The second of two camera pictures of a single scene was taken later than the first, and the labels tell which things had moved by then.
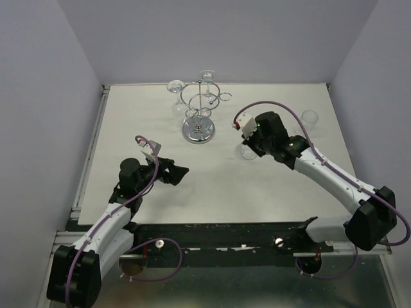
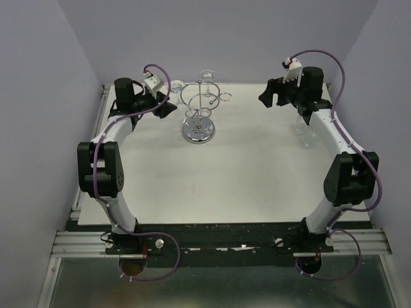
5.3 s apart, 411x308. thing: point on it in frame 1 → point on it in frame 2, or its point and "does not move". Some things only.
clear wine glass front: [245, 151] → [310, 138]
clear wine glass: [207, 75] does not move
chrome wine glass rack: [200, 98] does not move
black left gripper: [175, 173] → [164, 110]
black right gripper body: [256, 144] → [289, 92]
